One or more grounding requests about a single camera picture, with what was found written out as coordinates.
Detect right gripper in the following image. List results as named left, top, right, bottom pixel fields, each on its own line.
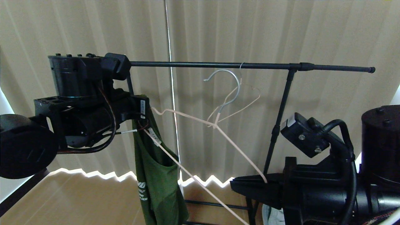
left=230, top=156, right=400, bottom=225

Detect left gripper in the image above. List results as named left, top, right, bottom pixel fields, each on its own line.
left=62, top=91, right=150, bottom=148

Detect green long-sleeved shirt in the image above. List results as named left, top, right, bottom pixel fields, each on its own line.
left=132, top=95, right=190, bottom=225

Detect pink clothes hanger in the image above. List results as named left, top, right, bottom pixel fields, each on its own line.
left=144, top=69, right=269, bottom=225
left=206, top=62, right=262, bottom=124

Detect black clothes rack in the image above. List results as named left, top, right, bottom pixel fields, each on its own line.
left=127, top=62, right=376, bottom=225

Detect pale grey shorts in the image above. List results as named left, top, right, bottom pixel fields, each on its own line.
left=262, top=205, right=286, bottom=225

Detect beige curtain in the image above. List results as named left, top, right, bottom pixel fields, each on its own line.
left=0, top=0, right=400, bottom=188

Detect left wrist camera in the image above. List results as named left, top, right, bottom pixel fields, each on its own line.
left=101, top=52, right=132, bottom=81

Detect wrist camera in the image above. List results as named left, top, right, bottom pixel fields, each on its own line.
left=280, top=112, right=330, bottom=158
left=101, top=52, right=132, bottom=81

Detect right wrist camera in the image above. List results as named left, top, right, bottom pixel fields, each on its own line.
left=280, top=112, right=330, bottom=158

